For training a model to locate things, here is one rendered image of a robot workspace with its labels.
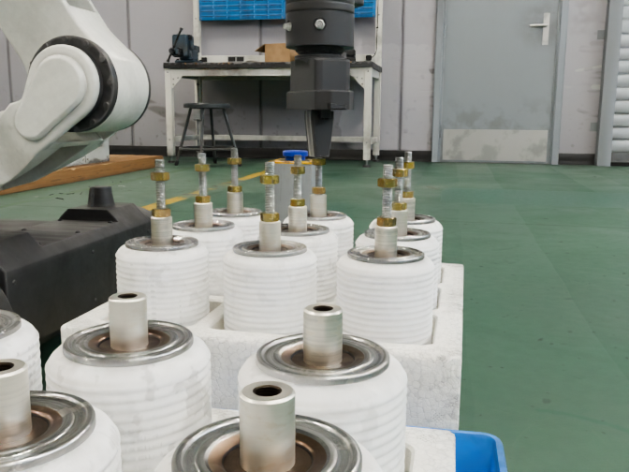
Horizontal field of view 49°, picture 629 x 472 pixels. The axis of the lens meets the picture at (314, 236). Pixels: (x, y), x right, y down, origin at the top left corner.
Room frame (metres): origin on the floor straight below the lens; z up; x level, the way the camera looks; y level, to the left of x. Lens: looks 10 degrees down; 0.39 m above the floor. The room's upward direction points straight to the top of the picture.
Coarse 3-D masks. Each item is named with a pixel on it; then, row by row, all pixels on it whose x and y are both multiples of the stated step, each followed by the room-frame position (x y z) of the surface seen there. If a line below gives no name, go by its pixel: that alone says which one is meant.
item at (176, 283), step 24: (120, 264) 0.68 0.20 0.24; (144, 264) 0.66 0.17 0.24; (168, 264) 0.66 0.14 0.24; (192, 264) 0.68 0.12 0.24; (120, 288) 0.68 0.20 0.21; (144, 288) 0.66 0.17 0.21; (168, 288) 0.66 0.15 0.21; (192, 288) 0.68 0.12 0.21; (168, 312) 0.66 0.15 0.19; (192, 312) 0.68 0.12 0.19
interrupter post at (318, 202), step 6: (312, 198) 0.91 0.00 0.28; (318, 198) 0.90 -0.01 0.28; (324, 198) 0.91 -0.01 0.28; (312, 204) 0.91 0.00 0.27; (318, 204) 0.90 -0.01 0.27; (324, 204) 0.91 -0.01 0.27; (312, 210) 0.91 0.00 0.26; (318, 210) 0.90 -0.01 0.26; (324, 210) 0.91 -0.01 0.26; (312, 216) 0.91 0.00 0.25; (318, 216) 0.90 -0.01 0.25; (324, 216) 0.91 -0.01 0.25
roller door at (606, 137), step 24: (624, 0) 5.37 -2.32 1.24; (624, 24) 5.36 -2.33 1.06; (624, 48) 5.37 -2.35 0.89; (624, 72) 5.36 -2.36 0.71; (600, 96) 5.42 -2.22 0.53; (624, 96) 5.36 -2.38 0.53; (600, 120) 5.35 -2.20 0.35; (624, 120) 5.35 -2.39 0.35; (600, 144) 5.35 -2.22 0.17; (624, 144) 5.35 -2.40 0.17
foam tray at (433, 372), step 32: (448, 288) 0.80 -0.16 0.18; (96, 320) 0.67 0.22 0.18; (448, 320) 0.67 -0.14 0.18; (224, 352) 0.61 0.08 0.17; (416, 352) 0.58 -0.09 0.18; (448, 352) 0.58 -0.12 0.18; (224, 384) 0.61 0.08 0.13; (416, 384) 0.57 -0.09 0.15; (448, 384) 0.57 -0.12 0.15; (416, 416) 0.57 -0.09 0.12; (448, 416) 0.57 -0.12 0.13
